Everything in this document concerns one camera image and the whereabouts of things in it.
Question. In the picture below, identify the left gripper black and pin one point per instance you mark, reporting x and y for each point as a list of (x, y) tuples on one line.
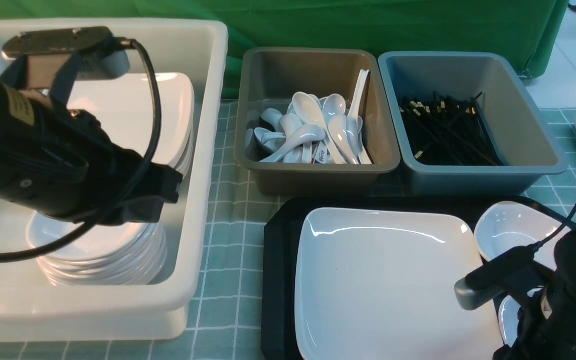
[(159, 185)]

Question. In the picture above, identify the large white square rice plate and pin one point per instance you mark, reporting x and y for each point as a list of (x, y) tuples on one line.
[(379, 285)]

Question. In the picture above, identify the white small bowl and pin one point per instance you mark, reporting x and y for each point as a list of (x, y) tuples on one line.
[(512, 320), (506, 225)]

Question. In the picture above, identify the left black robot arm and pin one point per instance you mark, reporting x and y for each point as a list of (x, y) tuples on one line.
[(64, 167)]

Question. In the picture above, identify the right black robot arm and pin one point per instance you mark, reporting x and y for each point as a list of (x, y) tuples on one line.
[(548, 326)]

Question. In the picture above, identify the stack of white small bowls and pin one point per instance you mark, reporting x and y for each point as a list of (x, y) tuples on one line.
[(132, 254)]

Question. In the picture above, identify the stack of white square plates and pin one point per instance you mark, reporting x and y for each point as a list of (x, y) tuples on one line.
[(124, 108)]

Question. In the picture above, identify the black serving tray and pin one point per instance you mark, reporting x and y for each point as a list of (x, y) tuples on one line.
[(281, 239)]

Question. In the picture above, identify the large white plastic tub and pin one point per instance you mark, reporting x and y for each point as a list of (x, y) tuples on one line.
[(33, 310)]

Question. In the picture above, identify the green checkered tablecloth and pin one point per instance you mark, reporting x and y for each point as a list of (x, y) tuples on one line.
[(225, 313)]

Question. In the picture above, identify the brown plastic bin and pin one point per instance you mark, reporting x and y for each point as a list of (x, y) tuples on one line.
[(271, 76)]

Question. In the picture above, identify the pile of white ceramic spoons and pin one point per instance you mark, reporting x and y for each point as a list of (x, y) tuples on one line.
[(314, 130)]

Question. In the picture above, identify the pile of black chopsticks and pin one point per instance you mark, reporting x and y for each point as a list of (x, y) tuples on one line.
[(446, 131)]

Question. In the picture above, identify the grey blue plastic bin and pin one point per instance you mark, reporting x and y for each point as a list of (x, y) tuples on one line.
[(521, 138)]

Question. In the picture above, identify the green backdrop cloth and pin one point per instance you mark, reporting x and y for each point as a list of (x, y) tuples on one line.
[(522, 31)]

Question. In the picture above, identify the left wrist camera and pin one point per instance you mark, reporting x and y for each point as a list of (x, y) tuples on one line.
[(42, 59)]

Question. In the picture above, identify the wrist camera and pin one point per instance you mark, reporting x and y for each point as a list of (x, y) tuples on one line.
[(487, 282), (42, 59)]

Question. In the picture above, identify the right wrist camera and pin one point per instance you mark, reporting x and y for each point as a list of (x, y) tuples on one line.
[(487, 282)]

